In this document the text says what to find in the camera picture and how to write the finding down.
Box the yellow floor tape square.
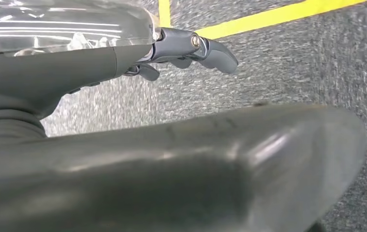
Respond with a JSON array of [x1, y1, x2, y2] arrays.
[[157, 0, 367, 41]]

